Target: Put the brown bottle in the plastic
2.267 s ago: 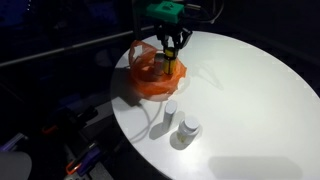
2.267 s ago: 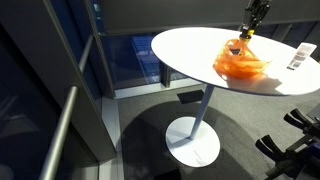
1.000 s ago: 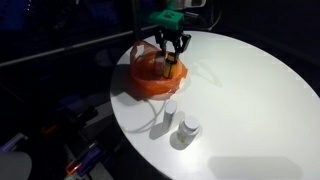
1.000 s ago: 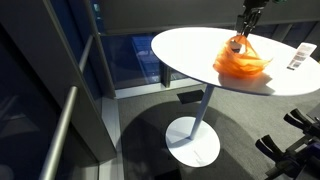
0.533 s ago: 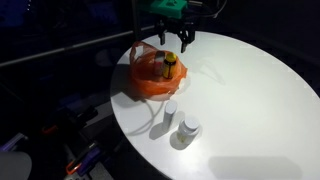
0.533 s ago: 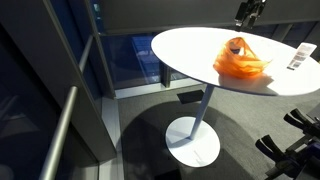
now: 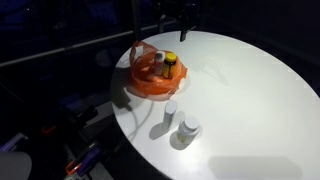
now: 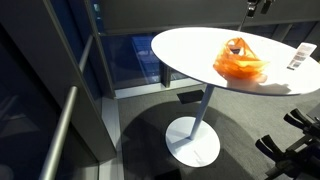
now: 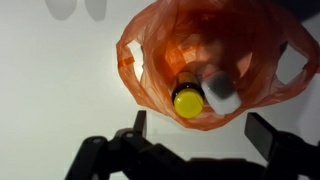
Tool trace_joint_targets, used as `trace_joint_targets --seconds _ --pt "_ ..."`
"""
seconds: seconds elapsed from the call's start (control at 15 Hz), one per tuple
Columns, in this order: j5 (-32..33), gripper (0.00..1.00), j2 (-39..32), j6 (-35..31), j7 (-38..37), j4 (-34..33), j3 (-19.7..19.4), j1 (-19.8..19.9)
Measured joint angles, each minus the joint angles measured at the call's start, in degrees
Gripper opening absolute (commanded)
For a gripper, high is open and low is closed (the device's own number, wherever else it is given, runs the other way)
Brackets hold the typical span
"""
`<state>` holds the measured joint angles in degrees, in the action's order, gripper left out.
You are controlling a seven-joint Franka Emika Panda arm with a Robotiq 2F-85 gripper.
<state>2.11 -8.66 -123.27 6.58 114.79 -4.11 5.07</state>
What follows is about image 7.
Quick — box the small white bottle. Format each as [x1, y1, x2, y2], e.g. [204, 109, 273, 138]
[153, 50, 167, 76]

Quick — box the brown bottle yellow cap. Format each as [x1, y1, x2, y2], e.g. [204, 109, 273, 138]
[161, 52, 178, 80]

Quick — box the black clamp purple grip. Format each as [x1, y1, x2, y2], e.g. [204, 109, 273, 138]
[64, 142, 103, 176]

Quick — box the metal handrail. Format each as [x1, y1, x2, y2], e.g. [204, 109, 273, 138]
[0, 19, 178, 69]

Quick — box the dark vertical post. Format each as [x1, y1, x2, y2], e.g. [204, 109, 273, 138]
[130, 0, 143, 42]

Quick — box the orange plastic bag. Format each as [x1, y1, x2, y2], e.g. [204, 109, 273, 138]
[127, 40, 189, 98]

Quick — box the tall white tube bottle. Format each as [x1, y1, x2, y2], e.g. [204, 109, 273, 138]
[162, 99, 179, 132]

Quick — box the white jar white lid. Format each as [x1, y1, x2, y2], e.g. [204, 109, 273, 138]
[175, 115, 201, 146]

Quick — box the white rounded object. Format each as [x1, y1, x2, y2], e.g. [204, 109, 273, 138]
[0, 151, 33, 180]

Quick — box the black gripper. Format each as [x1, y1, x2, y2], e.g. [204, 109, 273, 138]
[153, 0, 202, 43]

